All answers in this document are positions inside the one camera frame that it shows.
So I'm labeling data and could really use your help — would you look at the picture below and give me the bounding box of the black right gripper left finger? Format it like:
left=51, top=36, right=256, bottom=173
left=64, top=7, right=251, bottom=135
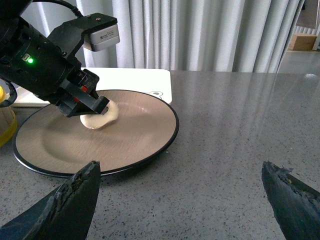
left=0, top=161, right=101, bottom=240

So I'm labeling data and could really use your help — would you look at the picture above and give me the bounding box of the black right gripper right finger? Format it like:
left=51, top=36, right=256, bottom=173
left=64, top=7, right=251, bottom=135
left=261, top=161, right=320, bottom=240

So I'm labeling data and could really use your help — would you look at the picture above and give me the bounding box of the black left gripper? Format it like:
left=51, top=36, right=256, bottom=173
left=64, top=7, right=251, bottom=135
left=0, top=17, right=111, bottom=118

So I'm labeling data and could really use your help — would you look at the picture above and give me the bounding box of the white steamed bun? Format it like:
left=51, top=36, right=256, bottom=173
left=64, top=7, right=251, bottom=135
left=80, top=100, right=119, bottom=130

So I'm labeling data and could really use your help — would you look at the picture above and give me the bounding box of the beige plate with black rim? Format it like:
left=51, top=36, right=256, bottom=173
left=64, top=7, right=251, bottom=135
left=13, top=90, right=179, bottom=178

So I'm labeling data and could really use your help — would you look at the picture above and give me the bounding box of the white bear print tray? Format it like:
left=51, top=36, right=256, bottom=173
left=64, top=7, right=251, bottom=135
left=11, top=67, right=172, bottom=108

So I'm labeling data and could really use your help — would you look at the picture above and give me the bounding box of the yellow rimmed bamboo steamer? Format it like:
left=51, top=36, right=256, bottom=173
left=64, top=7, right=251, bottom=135
left=0, top=86, right=19, bottom=148

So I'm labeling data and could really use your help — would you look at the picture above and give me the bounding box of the grey pleated curtain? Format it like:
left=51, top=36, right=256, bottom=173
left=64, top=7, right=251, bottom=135
left=21, top=0, right=306, bottom=74

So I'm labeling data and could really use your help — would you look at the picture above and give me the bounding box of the brown cardboard box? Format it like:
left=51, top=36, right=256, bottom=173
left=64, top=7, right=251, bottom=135
left=288, top=33, right=317, bottom=51

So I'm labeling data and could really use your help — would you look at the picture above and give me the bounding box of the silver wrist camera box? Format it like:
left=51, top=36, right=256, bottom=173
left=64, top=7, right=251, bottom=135
left=48, top=13, right=120, bottom=58

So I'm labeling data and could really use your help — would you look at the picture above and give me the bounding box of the black camera cable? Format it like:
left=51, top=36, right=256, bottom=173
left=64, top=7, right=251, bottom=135
left=32, top=0, right=85, bottom=18

